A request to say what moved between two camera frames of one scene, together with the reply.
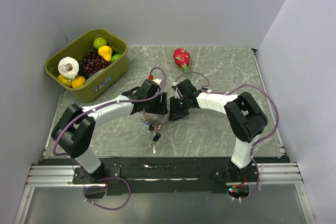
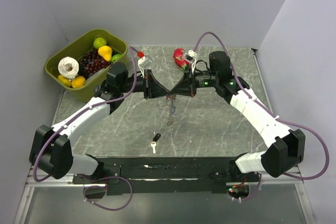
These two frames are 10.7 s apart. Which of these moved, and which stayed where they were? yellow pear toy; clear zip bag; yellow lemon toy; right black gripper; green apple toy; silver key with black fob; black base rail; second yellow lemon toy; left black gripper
Moved: left black gripper; right black gripper; clear zip bag
Stayed: silver key with black fob; black base rail; yellow pear toy; yellow lemon toy; second yellow lemon toy; green apple toy
